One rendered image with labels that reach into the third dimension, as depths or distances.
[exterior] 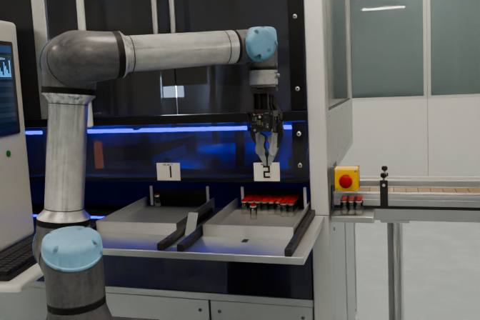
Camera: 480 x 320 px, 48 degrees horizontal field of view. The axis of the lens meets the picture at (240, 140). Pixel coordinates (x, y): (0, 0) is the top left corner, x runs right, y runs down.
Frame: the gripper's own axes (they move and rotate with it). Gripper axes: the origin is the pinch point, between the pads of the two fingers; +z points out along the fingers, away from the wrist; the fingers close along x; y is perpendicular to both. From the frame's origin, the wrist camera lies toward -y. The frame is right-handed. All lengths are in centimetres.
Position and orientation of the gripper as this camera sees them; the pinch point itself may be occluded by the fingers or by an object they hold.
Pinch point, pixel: (268, 160)
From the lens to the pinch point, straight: 147.0
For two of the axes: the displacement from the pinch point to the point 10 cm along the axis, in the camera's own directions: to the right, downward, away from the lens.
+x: 9.6, 0.0, -2.9
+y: -2.9, 1.1, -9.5
